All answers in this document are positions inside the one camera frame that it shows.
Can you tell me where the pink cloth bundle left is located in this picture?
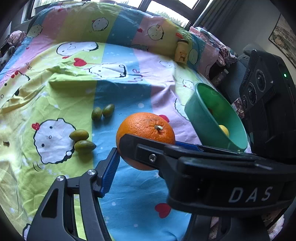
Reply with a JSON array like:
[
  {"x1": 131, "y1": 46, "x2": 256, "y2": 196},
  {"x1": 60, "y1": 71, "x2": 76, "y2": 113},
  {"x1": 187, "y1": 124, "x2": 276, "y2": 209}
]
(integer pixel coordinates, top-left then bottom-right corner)
[{"x1": 7, "y1": 30, "x2": 27, "y2": 46}]

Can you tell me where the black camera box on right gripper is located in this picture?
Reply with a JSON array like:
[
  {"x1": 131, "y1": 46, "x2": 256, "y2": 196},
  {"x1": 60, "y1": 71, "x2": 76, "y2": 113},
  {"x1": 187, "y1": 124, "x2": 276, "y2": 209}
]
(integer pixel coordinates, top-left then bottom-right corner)
[{"x1": 239, "y1": 50, "x2": 295, "y2": 148}]

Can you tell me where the yellow lemon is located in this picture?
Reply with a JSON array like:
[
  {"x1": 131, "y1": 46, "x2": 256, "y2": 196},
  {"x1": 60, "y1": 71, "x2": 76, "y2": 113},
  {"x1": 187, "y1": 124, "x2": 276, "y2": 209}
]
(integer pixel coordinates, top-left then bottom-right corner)
[{"x1": 219, "y1": 125, "x2": 229, "y2": 137}]

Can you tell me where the clear plastic bottle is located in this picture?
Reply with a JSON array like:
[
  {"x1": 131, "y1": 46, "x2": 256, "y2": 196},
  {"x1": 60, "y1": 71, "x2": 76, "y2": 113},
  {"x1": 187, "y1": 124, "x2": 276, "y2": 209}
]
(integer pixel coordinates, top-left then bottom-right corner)
[{"x1": 211, "y1": 69, "x2": 229, "y2": 87}]

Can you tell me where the orange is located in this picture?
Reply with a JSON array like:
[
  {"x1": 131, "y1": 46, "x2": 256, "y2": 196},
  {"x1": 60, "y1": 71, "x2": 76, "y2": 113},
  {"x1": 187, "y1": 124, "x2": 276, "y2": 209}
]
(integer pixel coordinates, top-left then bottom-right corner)
[{"x1": 115, "y1": 112, "x2": 176, "y2": 171}]

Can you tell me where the green olive behind pear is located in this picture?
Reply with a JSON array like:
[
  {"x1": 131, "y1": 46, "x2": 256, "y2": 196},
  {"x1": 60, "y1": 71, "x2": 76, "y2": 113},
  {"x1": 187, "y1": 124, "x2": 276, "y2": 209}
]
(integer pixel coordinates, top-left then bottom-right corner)
[{"x1": 74, "y1": 140, "x2": 96, "y2": 153}]

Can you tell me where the green olive near tomatoes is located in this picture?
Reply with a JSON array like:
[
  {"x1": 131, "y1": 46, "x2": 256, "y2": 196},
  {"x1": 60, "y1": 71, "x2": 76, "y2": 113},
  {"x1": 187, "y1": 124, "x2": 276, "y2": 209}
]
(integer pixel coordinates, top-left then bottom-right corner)
[{"x1": 69, "y1": 129, "x2": 89, "y2": 142}]

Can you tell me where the framed wall picture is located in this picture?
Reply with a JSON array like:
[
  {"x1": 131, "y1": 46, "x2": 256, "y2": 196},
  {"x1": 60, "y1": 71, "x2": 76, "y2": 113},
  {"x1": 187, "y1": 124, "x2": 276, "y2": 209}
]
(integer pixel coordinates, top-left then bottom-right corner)
[{"x1": 268, "y1": 14, "x2": 296, "y2": 67}]

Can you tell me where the small yellow bear bottle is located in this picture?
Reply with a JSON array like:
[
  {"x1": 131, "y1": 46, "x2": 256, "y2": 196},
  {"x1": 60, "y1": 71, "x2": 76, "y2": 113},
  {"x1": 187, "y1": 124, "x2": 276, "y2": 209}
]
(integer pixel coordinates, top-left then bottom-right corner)
[{"x1": 175, "y1": 39, "x2": 189, "y2": 64}]

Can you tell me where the colourful cartoon bed sheet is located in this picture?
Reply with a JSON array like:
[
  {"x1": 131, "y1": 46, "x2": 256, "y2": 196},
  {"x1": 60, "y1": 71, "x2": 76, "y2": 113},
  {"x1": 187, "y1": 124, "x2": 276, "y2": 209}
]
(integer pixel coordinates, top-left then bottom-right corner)
[{"x1": 1, "y1": 2, "x2": 218, "y2": 238}]

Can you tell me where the green plastic bowl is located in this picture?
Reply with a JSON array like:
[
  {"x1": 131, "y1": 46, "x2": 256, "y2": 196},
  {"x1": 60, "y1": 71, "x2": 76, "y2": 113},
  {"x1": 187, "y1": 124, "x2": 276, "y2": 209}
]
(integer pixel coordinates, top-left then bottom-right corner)
[{"x1": 184, "y1": 83, "x2": 248, "y2": 152}]

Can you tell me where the green olive pair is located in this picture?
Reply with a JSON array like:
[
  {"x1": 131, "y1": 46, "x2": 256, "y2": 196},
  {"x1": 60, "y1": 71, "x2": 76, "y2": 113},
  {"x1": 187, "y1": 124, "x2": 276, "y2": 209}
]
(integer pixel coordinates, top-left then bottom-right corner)
[
  {"x1": 102, "y1": 104, "x2": 115, "y2": 118},
  {"x1": 91, "y1": 107, "x2": 102, "y2": 121}
]

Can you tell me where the pile of pink clothes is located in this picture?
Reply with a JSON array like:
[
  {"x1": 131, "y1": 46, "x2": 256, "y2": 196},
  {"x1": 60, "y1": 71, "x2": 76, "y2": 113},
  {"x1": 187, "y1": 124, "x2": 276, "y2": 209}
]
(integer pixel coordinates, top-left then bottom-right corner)
[{"x1": 189, "y1": 27, "x2": 237, "y2": 67}]

